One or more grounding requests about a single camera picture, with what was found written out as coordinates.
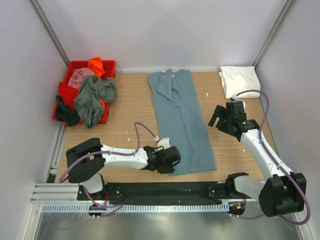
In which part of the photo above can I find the black t-shirt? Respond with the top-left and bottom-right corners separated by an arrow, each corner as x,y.
54,95 -> 80,127

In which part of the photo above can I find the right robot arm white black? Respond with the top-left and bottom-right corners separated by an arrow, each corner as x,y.
208,100 -> 307,217

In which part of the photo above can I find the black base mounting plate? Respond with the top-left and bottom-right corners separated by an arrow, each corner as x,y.
90,181 -> 250,206

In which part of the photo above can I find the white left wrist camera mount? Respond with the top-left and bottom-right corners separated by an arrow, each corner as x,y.
154,136 -> 171,149

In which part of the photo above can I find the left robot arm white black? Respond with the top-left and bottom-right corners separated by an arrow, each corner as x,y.
60,138 -> 181,200

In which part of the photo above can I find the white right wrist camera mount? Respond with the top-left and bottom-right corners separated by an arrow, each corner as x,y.
230,94 -> 246,108

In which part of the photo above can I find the orange t-shirt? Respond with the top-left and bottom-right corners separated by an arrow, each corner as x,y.
87,56 -> 106,77

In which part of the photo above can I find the folded white t-shirt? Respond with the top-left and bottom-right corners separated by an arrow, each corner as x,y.
219,66 -> 261,99

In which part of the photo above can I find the grey slotted cable duct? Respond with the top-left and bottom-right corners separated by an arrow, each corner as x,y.
41,202 -> 229,214

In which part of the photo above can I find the red plastic bin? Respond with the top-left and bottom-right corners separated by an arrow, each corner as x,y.
51,60 -> 116,125

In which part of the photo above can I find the blue-grey t-shirt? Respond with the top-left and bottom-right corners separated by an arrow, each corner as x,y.
147,69 -> 217,176

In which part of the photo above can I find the pink t-shirt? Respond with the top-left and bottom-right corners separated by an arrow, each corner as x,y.
68,67 -> 95,90

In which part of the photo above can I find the dark grey t-shirt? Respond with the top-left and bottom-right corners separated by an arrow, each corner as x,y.
74,75 -> 117,129

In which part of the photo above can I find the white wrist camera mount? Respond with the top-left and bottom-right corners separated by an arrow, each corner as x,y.
154,136 -> 171,149
230,94 -> 246,108

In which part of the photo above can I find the red t-shirt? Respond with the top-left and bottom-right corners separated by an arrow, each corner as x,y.
58,82 -> 79,110

